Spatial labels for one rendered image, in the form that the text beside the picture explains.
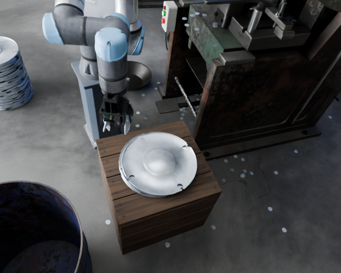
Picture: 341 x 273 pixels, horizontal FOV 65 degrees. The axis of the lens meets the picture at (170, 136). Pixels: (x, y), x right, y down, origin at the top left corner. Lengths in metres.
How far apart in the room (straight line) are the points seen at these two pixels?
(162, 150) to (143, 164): 0.10
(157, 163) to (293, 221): 0.82
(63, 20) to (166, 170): 0.59
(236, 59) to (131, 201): 0.68
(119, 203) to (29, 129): 0.90
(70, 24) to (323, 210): 1.46
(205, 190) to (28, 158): 0.97
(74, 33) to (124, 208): 0.58
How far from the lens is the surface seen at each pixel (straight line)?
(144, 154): 1.06
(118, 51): 0.67
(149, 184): 0.99
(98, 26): 0.77
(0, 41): 1.87
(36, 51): 2.30
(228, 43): 1.22
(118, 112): 0.79
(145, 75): 1.95
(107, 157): 1.09
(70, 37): 0.79
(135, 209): 0.98
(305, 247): 1.53
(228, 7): 1.28
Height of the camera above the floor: 1.24
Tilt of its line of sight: 50 degrees down
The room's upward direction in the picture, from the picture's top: 10 degrees clockwise
